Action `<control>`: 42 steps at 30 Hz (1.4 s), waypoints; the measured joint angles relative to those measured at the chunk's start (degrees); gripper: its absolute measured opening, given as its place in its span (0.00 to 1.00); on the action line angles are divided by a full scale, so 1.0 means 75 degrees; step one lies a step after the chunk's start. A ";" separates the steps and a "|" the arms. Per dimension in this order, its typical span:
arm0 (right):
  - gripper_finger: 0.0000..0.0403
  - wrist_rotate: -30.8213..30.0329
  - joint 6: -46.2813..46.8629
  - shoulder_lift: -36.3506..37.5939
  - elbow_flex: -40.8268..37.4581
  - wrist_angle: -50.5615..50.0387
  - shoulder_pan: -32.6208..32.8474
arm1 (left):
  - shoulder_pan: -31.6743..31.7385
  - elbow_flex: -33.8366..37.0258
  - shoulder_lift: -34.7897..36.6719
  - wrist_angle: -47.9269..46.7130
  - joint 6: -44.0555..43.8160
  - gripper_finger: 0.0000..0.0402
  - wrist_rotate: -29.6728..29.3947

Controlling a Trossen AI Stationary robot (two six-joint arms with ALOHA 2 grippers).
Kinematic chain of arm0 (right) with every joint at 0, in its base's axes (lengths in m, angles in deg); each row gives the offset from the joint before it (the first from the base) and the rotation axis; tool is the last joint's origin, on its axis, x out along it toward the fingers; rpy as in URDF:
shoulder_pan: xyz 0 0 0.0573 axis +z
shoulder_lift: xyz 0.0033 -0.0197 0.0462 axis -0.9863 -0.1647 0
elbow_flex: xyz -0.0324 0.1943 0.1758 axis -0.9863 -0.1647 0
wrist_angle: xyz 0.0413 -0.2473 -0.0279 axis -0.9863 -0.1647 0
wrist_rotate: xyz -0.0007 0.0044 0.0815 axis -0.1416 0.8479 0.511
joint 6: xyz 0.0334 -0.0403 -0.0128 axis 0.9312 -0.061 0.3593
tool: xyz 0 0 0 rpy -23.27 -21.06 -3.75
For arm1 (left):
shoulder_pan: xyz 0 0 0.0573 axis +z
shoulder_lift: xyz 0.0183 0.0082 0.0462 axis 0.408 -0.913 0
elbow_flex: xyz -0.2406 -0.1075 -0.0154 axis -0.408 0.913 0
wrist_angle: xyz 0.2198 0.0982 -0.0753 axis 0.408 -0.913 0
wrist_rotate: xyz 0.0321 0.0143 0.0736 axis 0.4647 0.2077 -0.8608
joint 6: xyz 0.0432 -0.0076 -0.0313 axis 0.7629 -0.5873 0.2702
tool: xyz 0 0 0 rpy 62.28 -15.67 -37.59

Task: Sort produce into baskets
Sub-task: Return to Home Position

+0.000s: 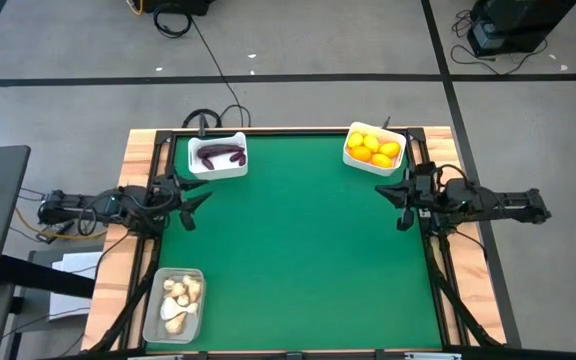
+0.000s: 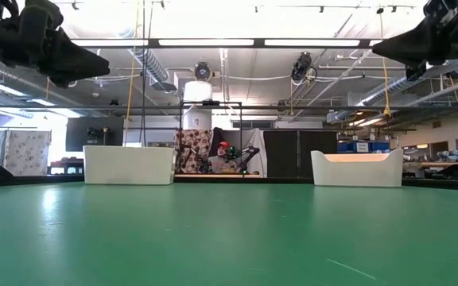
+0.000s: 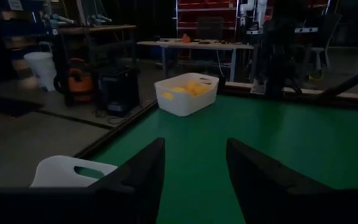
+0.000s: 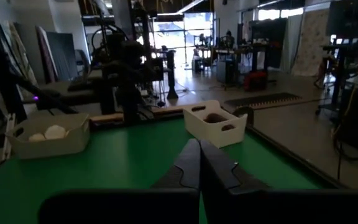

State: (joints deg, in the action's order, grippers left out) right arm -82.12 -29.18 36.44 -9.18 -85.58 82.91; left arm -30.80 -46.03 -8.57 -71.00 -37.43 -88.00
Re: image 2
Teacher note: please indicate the overhead LED light bar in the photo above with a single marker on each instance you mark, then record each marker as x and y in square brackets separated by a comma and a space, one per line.
[312, 42]

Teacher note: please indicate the black partition panel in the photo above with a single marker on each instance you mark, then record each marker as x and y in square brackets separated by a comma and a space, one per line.
[280, 153]
[318, 139]

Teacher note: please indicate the circle patterned cloth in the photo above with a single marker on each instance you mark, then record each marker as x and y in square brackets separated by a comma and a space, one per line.
[197, 139]

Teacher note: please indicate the white hanging cloth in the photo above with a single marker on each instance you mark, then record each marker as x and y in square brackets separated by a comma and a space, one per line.
[257, 139]

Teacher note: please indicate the black background robot arm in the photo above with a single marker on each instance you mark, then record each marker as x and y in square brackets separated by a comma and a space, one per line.
[187, 157]
[251, 151]

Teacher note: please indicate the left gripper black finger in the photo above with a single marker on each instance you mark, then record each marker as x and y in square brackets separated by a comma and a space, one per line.
[74, 65]

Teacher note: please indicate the black wall board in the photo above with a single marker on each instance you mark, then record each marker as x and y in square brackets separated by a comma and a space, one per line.
[78, 131]

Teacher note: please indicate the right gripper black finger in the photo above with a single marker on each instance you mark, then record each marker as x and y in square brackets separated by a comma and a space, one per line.
[416, 72]
[408, 47]

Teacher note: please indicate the floral patterned curtain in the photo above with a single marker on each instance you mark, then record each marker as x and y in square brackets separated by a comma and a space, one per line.
[26, 151]

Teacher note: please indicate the black metal table frame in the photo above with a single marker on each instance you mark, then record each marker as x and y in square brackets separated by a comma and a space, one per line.
[34, 180]

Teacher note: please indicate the green table mat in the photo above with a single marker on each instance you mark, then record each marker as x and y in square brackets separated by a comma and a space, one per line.
[213, 238]

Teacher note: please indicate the wooden workbench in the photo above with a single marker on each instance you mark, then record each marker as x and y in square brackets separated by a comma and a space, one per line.
[451, 164]

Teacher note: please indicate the red cap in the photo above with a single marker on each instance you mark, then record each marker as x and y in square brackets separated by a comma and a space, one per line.
[223, 144]

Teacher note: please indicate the person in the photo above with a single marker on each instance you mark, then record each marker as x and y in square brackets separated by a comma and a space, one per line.
[221, 163]

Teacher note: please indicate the blue storage bins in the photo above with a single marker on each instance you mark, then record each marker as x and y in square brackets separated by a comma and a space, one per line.
[348, 147]

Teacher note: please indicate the white cylindrical tank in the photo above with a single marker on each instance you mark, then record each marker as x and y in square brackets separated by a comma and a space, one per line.
[198, 92]

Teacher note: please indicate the white plastic basket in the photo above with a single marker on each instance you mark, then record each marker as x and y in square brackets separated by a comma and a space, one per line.
[356, 175]
[129, 167]

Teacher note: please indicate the silver ventilation duct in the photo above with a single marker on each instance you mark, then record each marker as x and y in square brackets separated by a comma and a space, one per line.
[404, 81]
[151, 65]

